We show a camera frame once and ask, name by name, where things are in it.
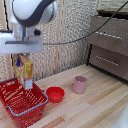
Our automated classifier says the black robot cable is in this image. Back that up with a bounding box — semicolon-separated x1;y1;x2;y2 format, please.
43;0;128;46

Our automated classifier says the brown wooden drawer cabinet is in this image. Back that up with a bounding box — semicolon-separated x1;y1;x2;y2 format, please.
86;9;128;83

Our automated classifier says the yellow red snack box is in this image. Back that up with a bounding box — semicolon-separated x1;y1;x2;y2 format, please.
12;54;35;90

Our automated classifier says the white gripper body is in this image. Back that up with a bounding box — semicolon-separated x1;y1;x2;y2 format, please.
0;30;45;55

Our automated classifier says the red plastic bowl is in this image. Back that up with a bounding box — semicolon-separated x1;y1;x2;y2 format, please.
45;86;66;104

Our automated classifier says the pink plastic cup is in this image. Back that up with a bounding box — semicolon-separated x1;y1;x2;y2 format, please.
73;75;88;95

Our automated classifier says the red plastic shopping basket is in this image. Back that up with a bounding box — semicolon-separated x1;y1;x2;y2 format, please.
0;77;50;128

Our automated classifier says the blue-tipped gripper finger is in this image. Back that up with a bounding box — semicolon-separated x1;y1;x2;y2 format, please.
14;54;22;68
25;52;32;60

